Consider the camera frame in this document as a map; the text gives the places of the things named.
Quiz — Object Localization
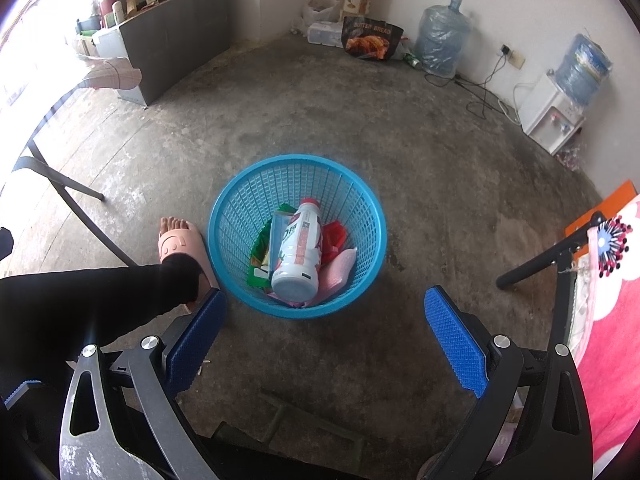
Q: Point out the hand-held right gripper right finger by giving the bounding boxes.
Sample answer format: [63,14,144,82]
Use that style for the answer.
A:
[424,285,593,480]

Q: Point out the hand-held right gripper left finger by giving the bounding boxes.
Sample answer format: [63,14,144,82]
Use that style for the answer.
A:
[59,289,228,480]

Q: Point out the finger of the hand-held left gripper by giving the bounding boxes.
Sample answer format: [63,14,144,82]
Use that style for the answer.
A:
[2,381,43,408]

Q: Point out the green potato chip bag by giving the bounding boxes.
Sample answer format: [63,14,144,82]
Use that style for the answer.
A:
[248,202,296,288]

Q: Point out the white plastic drink bottle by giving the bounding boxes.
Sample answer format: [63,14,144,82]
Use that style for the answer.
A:
[270,199,323,306]

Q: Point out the pink snack packet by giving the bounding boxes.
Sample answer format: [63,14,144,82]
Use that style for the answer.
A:
[317,247,358,303]

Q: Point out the blue plastic mesh basket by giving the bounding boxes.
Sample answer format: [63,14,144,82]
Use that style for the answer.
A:
[207,154,387,321]

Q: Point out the red snack packet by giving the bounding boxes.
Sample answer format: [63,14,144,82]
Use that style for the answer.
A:
[322,220,348,266]

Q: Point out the pink slipper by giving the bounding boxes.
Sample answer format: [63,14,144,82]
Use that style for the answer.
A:
[157,217,221,313]

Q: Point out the person's black trouser leg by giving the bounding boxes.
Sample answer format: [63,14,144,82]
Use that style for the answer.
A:
[0,255,201,480]

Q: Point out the pink printed blanket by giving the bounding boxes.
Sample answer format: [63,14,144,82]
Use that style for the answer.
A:
[567,195,640,466]

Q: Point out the orange board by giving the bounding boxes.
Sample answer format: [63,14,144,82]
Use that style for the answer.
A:
[565,182,638,238]

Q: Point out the grey metal table leg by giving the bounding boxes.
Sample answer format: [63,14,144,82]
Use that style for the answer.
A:
[12,82,138,268]

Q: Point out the white water dispenser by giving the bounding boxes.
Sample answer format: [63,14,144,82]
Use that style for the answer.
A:
[520,72,586,156]

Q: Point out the pale pink plaid cloth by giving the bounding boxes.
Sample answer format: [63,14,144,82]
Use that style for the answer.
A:
[80,55,143,92]

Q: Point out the grey cabinet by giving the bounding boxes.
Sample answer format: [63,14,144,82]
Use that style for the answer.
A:
[92,0,233,107]

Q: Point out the blue water jug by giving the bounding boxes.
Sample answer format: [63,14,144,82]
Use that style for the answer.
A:
[555,34,613,107]

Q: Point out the empty clear water jug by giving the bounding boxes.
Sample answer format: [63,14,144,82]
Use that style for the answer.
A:
[414,0,472,78]

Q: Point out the black bread bag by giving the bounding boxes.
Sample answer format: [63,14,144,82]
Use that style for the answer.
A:
[342,16,405,61]

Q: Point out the white plastic container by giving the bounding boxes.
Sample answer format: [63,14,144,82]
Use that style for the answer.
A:
[307,21,348,48]

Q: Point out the crumpled white plastic bags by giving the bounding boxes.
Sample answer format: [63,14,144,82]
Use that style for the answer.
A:
[300,0,341,36]

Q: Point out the black chair frame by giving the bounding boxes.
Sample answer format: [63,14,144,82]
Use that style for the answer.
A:
[496,212,606,356]

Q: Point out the black power cable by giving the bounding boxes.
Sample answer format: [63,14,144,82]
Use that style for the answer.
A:
[425,52,523,126]

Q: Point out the wall power socket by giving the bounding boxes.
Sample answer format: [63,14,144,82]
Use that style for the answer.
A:
[500,44,526,68]

